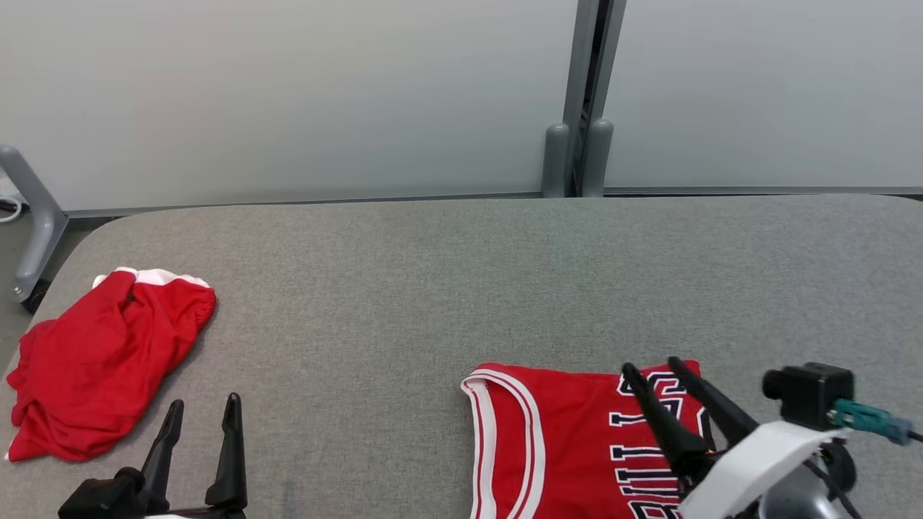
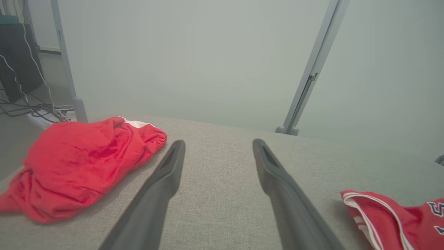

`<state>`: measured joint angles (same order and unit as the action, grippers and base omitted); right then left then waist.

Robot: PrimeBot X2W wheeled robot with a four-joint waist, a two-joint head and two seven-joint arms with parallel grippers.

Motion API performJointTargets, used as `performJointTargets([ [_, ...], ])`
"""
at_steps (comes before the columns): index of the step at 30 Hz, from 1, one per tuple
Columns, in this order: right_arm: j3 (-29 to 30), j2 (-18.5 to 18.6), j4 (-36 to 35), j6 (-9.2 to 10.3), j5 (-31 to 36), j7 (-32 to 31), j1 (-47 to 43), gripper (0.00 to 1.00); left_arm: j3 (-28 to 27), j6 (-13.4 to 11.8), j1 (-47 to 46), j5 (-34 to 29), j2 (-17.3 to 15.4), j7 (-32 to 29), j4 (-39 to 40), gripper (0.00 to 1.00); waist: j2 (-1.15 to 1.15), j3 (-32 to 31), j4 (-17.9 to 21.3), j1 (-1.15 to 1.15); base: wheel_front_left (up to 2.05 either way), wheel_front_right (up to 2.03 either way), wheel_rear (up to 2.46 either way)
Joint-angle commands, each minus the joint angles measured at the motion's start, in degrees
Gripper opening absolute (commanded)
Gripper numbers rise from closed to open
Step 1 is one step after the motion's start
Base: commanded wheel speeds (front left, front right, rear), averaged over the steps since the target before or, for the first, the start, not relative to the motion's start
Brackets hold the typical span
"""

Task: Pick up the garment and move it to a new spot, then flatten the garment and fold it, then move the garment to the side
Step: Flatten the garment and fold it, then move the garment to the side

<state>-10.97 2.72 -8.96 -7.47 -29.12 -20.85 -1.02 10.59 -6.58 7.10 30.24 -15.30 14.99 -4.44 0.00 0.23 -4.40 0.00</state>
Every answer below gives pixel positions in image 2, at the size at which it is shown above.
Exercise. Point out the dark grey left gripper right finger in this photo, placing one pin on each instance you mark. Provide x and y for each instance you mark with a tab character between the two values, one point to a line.
298	222

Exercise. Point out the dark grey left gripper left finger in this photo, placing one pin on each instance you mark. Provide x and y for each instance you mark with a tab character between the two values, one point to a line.
145	218

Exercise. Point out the red shorts with white stripes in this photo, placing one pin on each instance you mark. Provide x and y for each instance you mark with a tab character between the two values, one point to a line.
76	163

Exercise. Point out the red Bulls 23 jersey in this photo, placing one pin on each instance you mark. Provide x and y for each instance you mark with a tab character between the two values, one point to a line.
416	222

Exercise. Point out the white power strip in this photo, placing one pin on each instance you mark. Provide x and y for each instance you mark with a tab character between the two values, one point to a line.
38	119

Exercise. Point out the black equipment cabinet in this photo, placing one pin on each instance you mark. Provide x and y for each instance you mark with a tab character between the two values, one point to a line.
17	45

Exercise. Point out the grey partition end post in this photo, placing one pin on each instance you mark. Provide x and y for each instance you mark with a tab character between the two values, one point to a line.
66	62

